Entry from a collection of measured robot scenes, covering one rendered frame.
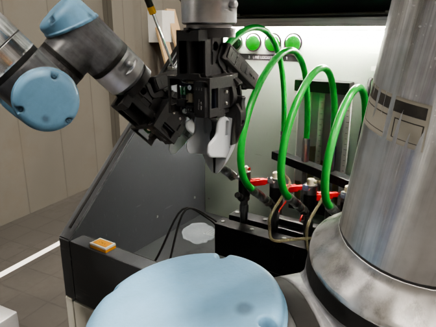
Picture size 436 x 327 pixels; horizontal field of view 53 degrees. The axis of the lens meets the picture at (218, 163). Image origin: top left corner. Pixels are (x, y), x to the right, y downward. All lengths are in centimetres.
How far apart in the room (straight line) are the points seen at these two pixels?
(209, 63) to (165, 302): 39
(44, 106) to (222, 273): 34
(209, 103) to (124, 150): 58
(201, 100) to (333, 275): 37
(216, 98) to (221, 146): 8
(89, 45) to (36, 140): 310
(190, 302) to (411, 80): 16
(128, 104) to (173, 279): 48
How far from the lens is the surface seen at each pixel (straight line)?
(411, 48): 21
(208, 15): 59
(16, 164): 368
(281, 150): 77
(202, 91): 58
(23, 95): 54
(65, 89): 55
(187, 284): 27
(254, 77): 70
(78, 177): 415
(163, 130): 75
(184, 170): 134
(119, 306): 27
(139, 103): 73
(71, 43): 69
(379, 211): 24
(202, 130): 66
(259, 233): 99
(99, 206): 111
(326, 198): 78
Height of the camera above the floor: 141
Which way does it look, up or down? 17 degrees down
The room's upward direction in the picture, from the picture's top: straight up
